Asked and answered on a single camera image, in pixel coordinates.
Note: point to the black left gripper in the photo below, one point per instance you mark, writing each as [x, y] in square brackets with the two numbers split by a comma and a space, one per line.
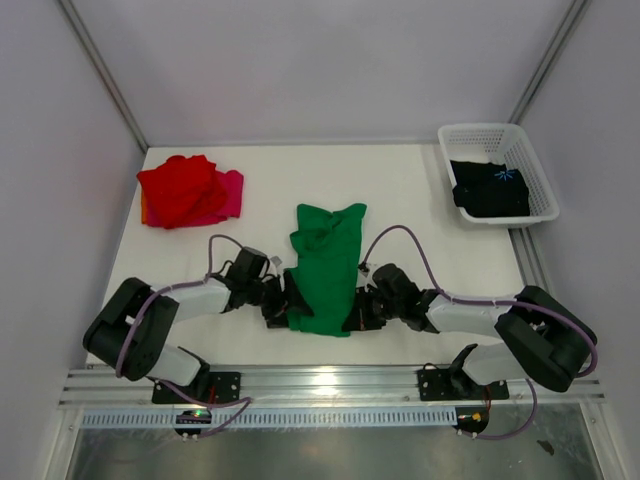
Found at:
[275, 315]

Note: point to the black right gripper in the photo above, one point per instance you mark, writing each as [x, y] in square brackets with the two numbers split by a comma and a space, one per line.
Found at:
[358, 320]

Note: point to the green t shirt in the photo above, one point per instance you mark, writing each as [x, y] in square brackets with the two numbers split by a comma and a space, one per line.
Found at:
[328, 248]

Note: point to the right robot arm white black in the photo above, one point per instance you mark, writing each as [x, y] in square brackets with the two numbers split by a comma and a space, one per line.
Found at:
[535, 336]

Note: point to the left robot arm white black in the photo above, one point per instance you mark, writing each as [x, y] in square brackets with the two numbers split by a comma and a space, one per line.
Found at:
[130, 333]

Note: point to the right black controller board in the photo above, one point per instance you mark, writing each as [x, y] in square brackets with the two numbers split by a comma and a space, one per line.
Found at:
[471, 421]

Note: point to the black controller board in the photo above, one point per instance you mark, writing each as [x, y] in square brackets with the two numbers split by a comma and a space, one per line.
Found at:
[192, 422]
[471, 421]

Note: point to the left black controller board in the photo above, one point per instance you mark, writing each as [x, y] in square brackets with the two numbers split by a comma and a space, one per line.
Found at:
[192, 422]

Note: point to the red folded t shirt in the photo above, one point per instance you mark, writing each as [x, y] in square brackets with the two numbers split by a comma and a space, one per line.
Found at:
[182, 189]

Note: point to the orange folded t shirt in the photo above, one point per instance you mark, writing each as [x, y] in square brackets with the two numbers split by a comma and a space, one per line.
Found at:
[143, 208]

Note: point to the black t shirt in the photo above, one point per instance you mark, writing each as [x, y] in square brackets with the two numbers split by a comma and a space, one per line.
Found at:
[488, 190]

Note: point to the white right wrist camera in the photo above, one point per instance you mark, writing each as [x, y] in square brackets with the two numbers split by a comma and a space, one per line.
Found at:
[364, 275]

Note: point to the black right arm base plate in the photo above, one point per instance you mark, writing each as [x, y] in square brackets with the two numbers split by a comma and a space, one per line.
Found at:
[445, 384]

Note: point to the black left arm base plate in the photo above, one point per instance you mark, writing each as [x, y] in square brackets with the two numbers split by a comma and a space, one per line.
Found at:
[210, 387]

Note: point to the aluminium mounting rail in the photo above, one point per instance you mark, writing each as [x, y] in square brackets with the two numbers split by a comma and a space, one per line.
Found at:
[268, 386]

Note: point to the grey slotted cable duct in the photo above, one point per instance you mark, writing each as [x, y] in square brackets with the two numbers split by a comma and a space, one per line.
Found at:
[271, 417]

